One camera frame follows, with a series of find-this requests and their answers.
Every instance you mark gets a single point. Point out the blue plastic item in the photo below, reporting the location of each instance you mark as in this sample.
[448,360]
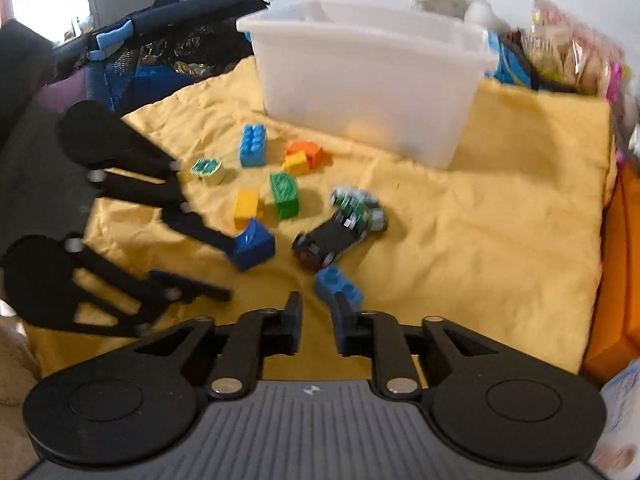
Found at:
[510,62]

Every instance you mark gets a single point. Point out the small yellow brick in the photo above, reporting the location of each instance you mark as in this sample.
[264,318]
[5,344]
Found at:
[295,165]

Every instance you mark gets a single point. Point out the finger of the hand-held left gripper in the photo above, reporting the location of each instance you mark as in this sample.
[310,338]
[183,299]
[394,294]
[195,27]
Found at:
[165,287]
[200,227]

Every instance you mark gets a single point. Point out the yellow building brick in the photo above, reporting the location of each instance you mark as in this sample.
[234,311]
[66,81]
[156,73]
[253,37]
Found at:
[247,207]

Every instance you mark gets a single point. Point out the blue black mesh playpen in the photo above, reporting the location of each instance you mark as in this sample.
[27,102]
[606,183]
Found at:
[150,45]

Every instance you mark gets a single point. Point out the purple cushion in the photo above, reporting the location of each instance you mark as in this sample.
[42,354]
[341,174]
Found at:
[60,92]

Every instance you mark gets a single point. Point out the green printed block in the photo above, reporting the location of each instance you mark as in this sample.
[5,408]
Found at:
[285,195]

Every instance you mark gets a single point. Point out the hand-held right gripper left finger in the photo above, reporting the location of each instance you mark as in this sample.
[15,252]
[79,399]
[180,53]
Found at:
[292,320]

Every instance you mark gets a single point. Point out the orange box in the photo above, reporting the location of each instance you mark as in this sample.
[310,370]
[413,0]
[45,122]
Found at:
[617,285]

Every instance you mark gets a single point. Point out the light blue building brick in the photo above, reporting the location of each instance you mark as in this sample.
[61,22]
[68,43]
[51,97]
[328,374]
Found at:
[337,282]

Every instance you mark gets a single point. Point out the dark blue building brick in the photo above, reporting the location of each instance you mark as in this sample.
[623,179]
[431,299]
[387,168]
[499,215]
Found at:
[255,247]

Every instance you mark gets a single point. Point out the white printed packet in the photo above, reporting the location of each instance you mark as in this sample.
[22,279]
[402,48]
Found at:
[622,425]

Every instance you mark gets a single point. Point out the white plastic bin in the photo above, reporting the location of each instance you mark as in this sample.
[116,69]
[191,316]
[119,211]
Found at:
[365,90]

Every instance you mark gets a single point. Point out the black red toy car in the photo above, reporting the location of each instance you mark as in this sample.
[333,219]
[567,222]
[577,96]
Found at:
[325,245]

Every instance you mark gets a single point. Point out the round teal print block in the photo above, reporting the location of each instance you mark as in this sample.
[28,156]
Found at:
[207,171]

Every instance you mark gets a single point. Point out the green white toy car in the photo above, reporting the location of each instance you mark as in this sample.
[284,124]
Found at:
[362,210]

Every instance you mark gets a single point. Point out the yellow cloth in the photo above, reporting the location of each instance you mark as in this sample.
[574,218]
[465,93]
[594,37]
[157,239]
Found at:
[500,235]

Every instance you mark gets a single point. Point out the snack bag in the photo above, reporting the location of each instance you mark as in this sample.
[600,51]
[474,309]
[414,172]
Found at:
[565,50]

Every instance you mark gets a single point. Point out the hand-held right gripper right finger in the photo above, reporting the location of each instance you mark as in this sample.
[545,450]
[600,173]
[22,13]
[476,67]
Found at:
[342,332]

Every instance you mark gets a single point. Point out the orange building brick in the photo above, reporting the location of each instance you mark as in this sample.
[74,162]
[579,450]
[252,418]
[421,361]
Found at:
[306,152]

